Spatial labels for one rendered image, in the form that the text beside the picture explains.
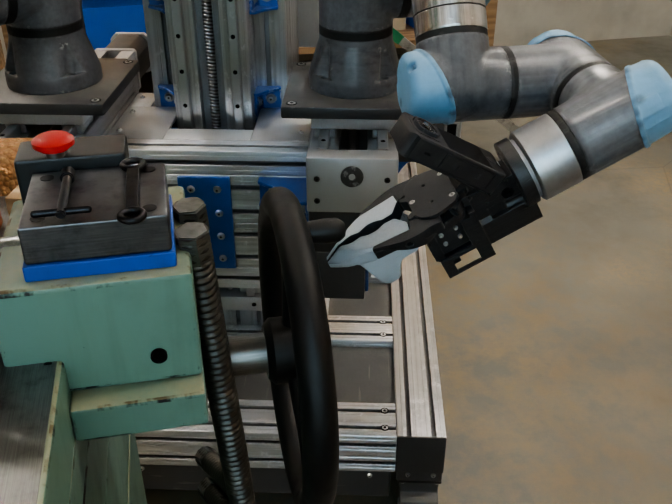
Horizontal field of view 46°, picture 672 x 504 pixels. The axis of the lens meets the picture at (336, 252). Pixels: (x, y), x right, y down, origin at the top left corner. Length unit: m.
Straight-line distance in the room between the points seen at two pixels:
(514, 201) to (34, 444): 0.50
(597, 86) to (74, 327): 0.52
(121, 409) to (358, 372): 1.08
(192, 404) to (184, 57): 0.88
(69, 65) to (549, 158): 0.83
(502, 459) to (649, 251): 1.05
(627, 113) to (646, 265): 1.76
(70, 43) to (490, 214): 0.78
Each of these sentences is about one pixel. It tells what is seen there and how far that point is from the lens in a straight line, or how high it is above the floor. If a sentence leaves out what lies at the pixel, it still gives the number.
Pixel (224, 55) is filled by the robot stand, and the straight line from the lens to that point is 1.39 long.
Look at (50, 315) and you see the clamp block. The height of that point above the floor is 0.94.
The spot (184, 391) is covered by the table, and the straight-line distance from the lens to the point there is 0.59.
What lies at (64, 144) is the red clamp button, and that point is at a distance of 0.61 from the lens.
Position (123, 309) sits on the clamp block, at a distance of 0.56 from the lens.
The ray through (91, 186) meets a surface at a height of 1.00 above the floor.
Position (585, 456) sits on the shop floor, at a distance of 1.83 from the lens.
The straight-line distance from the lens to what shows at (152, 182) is 0.58.
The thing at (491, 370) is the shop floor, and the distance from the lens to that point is 2.00.
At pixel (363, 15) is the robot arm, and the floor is 0.94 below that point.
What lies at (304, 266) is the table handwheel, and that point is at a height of 0.94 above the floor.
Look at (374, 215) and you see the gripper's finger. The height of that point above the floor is 0.87.
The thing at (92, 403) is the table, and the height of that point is 0.87.
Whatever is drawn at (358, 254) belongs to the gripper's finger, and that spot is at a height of 0.85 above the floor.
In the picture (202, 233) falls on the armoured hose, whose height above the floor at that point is 0.97.
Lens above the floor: 1.25
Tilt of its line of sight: 31 degrees down
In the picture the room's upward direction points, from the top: straight up
